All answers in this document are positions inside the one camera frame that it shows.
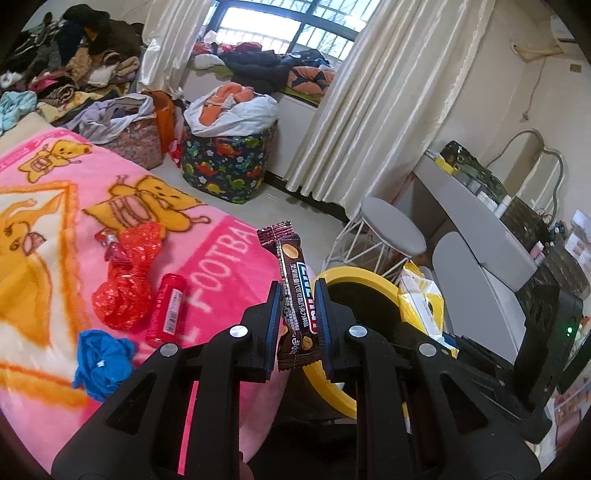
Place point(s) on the pink printed blanket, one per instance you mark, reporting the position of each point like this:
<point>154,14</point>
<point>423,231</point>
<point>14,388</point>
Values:
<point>55,194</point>

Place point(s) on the brown chocolate bar wrapper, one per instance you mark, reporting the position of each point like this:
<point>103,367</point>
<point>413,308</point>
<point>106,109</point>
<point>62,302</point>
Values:
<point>295,295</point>

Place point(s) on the green black packet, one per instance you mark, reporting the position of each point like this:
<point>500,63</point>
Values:
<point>471,166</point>

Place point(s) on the wide cream curtain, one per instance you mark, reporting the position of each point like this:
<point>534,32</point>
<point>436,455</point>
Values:
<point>392,106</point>

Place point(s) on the pile of clothes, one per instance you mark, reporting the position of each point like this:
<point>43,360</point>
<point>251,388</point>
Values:
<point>74,50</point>

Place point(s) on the light blue garment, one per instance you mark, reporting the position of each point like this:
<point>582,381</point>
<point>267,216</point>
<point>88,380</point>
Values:
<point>16,108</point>

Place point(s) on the grey chair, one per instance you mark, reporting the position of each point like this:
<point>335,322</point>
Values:
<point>475,272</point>

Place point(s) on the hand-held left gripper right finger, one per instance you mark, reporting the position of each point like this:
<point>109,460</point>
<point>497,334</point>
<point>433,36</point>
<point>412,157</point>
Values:
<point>320,318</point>

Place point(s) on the red crumpled plastic wrapper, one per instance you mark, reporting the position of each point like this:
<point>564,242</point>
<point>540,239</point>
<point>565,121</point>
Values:
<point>127,286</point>

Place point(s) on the orange cloth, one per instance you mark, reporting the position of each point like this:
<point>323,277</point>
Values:
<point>164,120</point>

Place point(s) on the white bag with orange garment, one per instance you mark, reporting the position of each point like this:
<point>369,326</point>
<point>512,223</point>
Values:
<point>240,113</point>

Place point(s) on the small red candy wrapper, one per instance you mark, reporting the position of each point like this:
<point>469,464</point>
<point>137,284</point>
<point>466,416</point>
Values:
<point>113,249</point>

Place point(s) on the blue crumpled plastic wrapper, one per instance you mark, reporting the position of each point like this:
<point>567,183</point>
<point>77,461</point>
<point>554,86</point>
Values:
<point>101,360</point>

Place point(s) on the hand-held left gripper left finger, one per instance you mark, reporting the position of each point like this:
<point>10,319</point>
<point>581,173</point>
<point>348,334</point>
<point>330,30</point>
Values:
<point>275,318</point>

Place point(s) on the narrow cream curtain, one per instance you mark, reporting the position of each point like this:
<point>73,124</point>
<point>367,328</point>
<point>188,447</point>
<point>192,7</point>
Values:
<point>171,41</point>

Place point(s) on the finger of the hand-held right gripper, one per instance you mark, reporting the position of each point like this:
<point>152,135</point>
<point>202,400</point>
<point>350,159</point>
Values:
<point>485,369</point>

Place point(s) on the white desk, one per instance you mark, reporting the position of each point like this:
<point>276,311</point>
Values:
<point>466,198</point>

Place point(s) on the white air conditioner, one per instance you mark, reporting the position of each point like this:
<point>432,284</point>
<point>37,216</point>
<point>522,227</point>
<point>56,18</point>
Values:
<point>561,27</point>

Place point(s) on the dinosaur print fabric basket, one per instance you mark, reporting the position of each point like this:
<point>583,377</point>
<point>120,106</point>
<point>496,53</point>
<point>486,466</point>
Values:
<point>226,161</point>

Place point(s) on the dark storage basket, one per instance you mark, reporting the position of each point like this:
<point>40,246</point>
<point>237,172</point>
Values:
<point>531,219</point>

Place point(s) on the lavender white garment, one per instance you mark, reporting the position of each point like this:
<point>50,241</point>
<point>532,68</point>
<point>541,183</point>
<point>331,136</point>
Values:
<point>101,117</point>

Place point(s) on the floral fabric storage box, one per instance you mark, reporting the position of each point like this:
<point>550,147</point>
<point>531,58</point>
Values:
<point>136,143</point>

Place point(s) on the heap of clothes on windowsill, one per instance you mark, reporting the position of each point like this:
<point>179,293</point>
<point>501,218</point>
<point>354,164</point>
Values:
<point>258,67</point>

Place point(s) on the red plastic tube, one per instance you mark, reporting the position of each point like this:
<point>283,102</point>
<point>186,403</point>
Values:
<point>167,309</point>

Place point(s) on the barred window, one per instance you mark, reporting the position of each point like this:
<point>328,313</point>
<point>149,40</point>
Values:
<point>295,23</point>

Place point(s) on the yellow white plastic bag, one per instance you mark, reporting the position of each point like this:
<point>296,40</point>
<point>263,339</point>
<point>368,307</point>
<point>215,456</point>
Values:
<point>422,304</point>

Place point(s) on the wavy frame mirror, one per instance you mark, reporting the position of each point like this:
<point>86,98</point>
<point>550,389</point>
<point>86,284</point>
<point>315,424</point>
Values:
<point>526,161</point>

